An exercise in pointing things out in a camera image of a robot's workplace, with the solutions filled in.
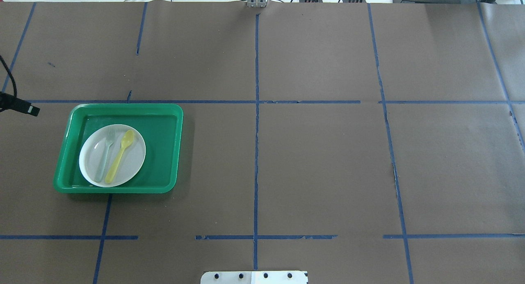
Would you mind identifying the yellow plastic spoon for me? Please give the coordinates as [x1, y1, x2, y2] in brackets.
[104, 130, 135, 184]

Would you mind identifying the white round plate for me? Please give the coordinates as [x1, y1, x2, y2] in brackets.
[78, 124, 146, 188]

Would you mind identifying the green plastic tray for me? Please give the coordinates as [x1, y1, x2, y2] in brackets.
[54, 103, 183, 194]

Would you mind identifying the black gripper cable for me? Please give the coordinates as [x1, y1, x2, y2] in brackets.
[0, 55, 18, 99]

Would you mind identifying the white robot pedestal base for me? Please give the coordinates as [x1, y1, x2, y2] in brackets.
[200, 270, 309, 284]

